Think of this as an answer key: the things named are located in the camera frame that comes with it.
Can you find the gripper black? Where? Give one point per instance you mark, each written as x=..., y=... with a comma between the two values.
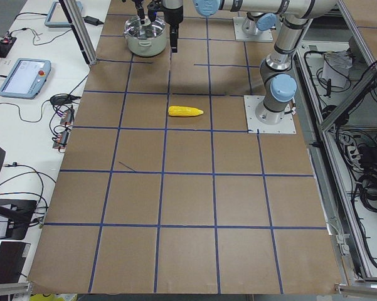
x=172, y=14

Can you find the white steel cooking pot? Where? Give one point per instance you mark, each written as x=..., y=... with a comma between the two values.
x=146, y=40

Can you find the yellow corn cob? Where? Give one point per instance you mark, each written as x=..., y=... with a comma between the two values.
x=184, y=111

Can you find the glass pot lid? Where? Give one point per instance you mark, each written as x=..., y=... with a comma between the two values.
x=149, y=30

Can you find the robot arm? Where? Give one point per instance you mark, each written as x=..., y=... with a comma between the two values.
x=279, y=86
x=206, y=8

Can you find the black power adapter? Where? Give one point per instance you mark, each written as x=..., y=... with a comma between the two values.
x=93, y=21

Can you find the far teach pendant tablet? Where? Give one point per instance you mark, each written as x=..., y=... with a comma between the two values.
x=56, y=17

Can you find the teach pendant tablet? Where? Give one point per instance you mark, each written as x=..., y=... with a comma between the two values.
x=26, y=78
x=56, y=17

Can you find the small usb adapter board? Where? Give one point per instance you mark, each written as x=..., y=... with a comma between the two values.
x=68, y=117

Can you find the near teach pendant tablet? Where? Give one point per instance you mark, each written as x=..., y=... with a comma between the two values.
x=26, y=78

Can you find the brown paper table mat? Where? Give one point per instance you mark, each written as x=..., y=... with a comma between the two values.
x=149, y=203

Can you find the black device box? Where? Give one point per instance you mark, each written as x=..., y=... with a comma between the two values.
x=15, y=217

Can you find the aluminium frame post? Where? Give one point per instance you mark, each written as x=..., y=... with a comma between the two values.
x=76, y=22

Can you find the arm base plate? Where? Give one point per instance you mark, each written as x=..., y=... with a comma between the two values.
x=252, y=31
x=262, y=121

